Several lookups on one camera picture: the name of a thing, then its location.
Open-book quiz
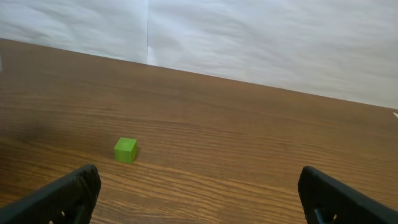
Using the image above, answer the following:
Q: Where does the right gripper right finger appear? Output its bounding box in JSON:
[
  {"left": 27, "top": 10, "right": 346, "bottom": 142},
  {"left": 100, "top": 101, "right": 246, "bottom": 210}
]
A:
[{"left": 297, "top": 166, "right": 398, "bottom": 224}]

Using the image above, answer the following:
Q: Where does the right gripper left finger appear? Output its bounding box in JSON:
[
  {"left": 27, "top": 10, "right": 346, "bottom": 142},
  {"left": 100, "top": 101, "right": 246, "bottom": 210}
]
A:
[{"left": 0, "top": 164, "right": 102, "bottom": 224}]

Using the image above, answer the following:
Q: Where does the green cube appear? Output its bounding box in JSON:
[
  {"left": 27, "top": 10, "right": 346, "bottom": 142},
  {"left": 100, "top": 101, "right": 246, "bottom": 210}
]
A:
[{"left": 113, "top": 137, "right": 138, "bottom": 164}]

